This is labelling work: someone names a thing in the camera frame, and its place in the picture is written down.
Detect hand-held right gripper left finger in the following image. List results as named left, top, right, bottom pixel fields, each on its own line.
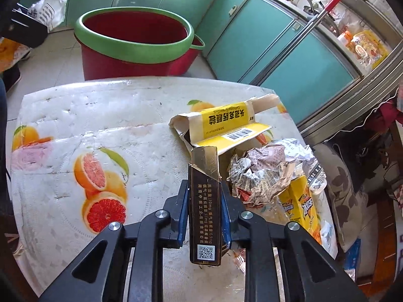
left=38, top=179, right=191, bottom=302

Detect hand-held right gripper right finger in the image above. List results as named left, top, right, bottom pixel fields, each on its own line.
left=220, top=181, right=369, bottom=302

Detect black cigarette box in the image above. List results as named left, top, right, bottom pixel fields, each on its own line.
left=188, top=145, right=227, bottom=266

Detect yellow snack packet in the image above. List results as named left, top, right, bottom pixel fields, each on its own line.
left=277, top=174, right=323, bottom=246

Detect large red bucket green rim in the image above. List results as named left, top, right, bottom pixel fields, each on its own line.
left=74, top=6, right=195, bottom=81

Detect yellow carton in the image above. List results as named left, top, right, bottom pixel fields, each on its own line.
left=169, top=94, right=288, bottom=156

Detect white plastic bag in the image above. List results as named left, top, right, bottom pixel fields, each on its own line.
left=28, top=0, right=69, bottom=32

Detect crumpled yellowed newspaper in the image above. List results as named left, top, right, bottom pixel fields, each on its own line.
left=227, top=145, right=304, bottom=210

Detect crumpled white paper ball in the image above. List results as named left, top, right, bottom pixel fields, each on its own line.
left=274, top=138, right=315, bottom=164

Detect fruit print tablecloth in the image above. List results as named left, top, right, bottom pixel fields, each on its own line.
left=6, top=76, right=339, bottom=302

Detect leaf print pillow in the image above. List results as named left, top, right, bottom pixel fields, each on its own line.
left=315, top=143, right=369, bottom=252

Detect blue cardboard box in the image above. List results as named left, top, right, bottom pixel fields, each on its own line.
left=343, top=239, right=361, bottom=282

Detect red plastic tub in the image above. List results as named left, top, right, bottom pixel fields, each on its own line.
left=168, top=34, right=206, bottom=77

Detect black cloth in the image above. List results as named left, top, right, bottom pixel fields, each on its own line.
left=327, top=116, right=394, bottom=189

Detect teal kitchen cabinet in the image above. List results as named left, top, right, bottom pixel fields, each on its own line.
left=19, top=0, right=362, bottom=85

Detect red cloth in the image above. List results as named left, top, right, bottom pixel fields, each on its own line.
left=376, top=97, right=403, bottom=126

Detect orange plastic bottle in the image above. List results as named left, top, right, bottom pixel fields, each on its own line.
left=338, top=30, right=353, bottom=49

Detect yellow food bag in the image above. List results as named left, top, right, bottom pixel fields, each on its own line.
left=349, top=30, right=391, bottom=70

